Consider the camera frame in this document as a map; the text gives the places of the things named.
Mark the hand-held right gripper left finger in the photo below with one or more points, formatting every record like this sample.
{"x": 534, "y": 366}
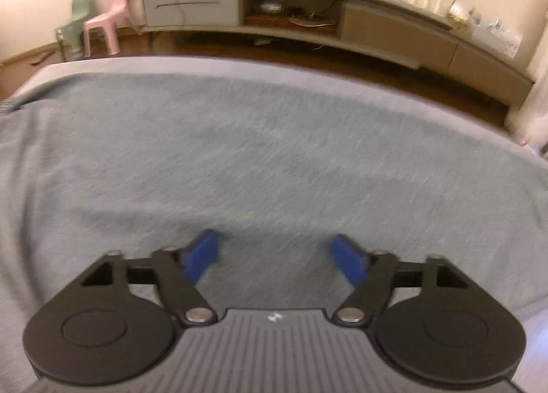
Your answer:
{"x": 201, "y": 254}

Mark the green plastic chair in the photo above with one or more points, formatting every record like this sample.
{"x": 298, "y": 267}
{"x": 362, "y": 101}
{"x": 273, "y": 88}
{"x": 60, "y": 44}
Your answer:
{"x": 81, "y": 7}

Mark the white curtain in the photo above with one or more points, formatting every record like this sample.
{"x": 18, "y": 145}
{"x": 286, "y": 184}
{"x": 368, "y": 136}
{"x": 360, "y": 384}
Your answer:
{"x": 535, "y": 97}

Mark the white plastic packaging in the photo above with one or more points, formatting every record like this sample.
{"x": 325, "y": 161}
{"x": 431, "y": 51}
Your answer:
{"x": 498, "y": 35}

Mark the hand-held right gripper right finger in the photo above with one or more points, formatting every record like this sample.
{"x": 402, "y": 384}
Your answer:
{"x": 349, "y": 258}

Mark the long TV cabinet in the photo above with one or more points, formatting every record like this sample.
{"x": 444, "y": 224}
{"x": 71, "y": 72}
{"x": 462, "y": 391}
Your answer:
{"x": 192, "y": 3}

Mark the gold wrapped packet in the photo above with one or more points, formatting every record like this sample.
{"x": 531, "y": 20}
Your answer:
{"x": 458, "y": 14}

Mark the bowl inside cabinet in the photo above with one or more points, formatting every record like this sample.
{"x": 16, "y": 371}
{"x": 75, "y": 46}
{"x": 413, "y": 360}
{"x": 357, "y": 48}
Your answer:
{"x": 267, "y": 7}

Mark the grey-green shirt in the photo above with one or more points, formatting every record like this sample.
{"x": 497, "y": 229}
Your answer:
{"x": 257, "y": 140}

